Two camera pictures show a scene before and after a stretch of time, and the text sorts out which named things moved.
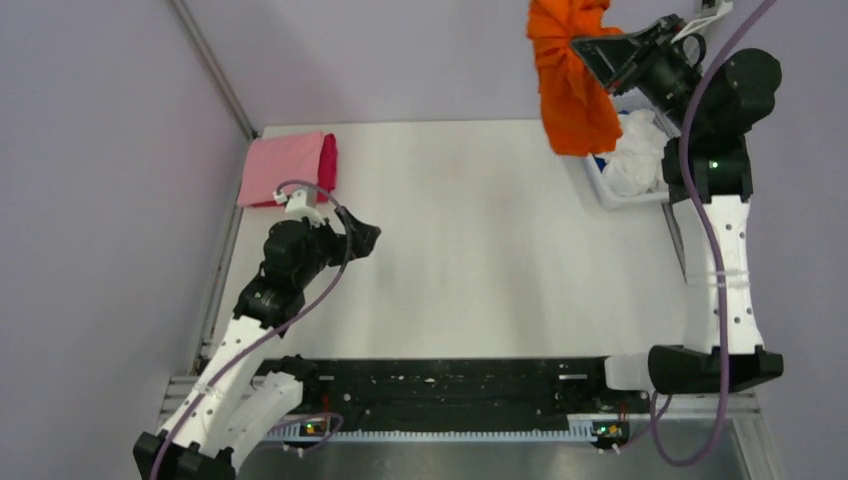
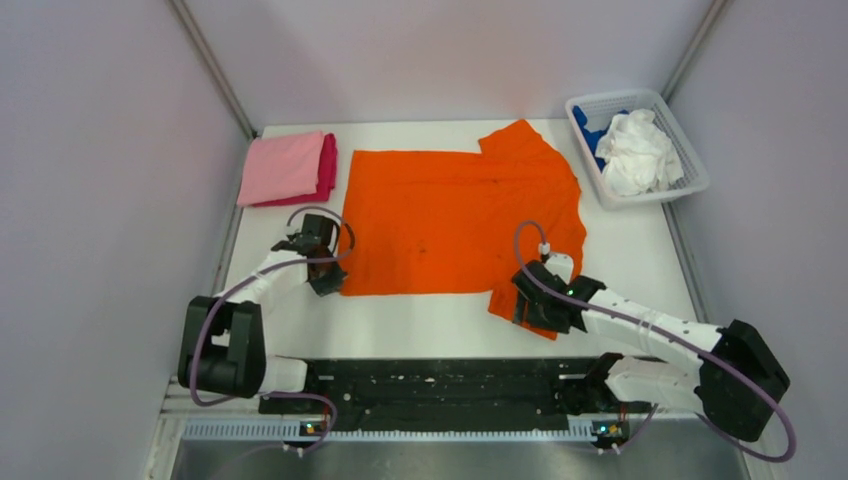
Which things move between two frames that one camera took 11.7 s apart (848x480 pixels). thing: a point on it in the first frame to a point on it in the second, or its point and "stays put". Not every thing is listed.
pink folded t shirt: [271, 162] stays put
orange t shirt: [579, 113] to [460, 223]
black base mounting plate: [469, 391] stays put
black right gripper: [607, 56] to [526, 313]
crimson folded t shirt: [328, 169] stays put
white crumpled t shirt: [636, 166] stays put
